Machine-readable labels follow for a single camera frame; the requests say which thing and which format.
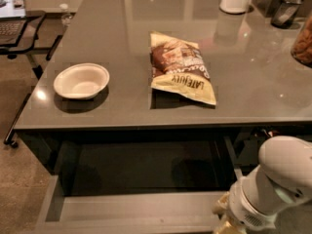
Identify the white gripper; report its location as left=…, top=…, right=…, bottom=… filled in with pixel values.
left=213, top=176, right=277, bottom=234

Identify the open laptop computer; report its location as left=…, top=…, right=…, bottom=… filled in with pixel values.
left=0, top=0, right=26, bottom=47

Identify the black rolling laptop stand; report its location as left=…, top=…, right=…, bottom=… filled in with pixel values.
left=0, top=9, right=64, bottom=148

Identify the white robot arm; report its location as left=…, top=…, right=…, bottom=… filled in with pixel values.
left=213, top=136, right=312, bottom=234

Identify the yellow brown chip bag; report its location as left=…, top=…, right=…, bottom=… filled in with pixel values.
left=150, top=31, right=216, bottom=105

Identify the black mesh utensil holder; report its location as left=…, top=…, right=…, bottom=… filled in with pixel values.
left=270, top=0, right=302, bottom=28

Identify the white paper bowl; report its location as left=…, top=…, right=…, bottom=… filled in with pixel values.
left=54, top=63, right=110, bottom=99

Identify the clear plastic water bottle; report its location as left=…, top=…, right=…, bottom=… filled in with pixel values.
left=59, top=4, right=73, bottom=28

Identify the dark drawer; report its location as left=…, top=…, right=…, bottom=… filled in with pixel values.
left=232, top=126, right=312, bottom=176
left=35, top=138, right=235, bottom=234

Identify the glass jar of nuts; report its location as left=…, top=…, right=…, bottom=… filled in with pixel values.
left=291, top=17, right=312, bottom=66

